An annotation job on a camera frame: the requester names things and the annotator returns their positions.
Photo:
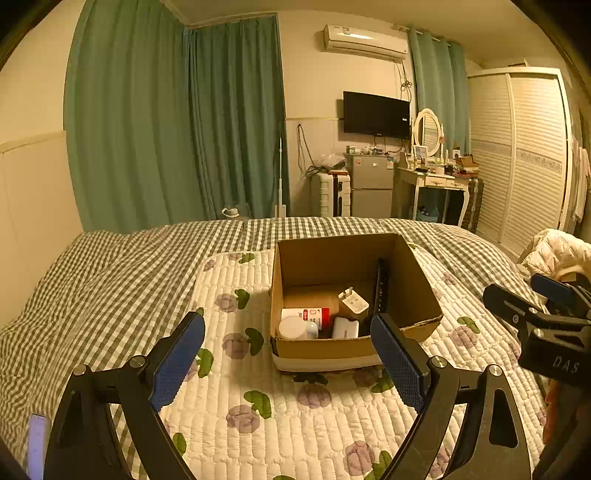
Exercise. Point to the black remote control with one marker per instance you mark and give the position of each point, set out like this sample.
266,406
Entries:
381,290

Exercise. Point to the small silver fridge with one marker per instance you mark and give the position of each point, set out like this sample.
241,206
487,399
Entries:
369,182

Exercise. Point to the smartphone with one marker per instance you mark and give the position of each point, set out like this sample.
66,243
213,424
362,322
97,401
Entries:
38,443

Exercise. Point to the white louvred wardrobe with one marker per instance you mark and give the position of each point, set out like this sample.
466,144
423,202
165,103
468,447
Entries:
517,157

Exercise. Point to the clear plastic bag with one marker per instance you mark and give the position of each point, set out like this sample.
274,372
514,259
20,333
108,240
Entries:
331,161

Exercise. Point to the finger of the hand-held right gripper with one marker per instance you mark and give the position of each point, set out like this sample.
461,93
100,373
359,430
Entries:
551,288
508,302

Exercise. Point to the white upright pole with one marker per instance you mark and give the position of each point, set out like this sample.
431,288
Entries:
280,184

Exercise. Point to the narrow light green curtain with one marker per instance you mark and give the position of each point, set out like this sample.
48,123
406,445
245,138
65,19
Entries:
438,92

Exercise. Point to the white dressing table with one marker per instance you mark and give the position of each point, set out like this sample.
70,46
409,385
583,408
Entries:
434,180

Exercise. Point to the floral quilted mat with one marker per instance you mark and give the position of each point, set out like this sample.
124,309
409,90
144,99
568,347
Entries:
258,392

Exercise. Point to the white charger plug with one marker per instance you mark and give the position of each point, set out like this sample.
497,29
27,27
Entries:
354,304

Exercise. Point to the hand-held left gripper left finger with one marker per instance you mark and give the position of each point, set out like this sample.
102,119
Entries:
178,357

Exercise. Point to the brown suitcase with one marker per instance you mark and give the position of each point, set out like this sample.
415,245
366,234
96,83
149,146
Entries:
473,205

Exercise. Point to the white puffer jacket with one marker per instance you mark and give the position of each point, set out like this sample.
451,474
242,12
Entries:
558,249

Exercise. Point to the cardboard box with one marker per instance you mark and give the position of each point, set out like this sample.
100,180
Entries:
323,350

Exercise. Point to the wide green curtain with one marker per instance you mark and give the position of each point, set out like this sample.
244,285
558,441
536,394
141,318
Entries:
124,120

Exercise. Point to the white suitcase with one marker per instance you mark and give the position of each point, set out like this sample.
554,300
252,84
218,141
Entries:
328,194

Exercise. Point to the white air conditioner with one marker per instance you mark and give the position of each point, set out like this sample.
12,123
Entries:
364,42

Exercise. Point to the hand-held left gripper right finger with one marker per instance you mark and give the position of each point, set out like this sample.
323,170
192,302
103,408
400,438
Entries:
399,360

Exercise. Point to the hanging white towels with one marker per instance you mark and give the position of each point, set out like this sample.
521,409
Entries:
579,180

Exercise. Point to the white cylindrical bottle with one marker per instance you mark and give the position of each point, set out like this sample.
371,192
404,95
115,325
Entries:
295,328

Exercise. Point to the oval white vanity mirror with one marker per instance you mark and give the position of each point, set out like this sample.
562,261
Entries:
427,131

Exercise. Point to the brown box on dresser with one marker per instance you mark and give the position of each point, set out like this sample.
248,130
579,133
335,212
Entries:
466,161

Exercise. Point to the small picture frame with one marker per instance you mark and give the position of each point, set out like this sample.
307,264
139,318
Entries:
420,152

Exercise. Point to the white bottle with red cap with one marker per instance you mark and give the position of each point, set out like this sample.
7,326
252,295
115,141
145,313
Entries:
304,314

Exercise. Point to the black wall television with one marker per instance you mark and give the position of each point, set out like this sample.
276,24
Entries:
376,114

